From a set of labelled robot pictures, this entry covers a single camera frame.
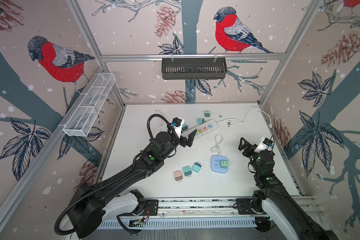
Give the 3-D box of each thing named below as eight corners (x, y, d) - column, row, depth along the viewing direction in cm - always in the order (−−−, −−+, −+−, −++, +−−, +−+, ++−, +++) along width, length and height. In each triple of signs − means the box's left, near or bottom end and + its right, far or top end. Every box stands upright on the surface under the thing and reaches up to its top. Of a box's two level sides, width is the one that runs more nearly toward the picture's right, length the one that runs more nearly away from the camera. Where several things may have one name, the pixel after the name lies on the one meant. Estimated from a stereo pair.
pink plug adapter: (174, 182, 84) (173, 181, 82) (174, 171, 88) (174, 170, 86) (182, 182, 84) (182, 181, 82) (182, 171, 88) (182, 170, 86)
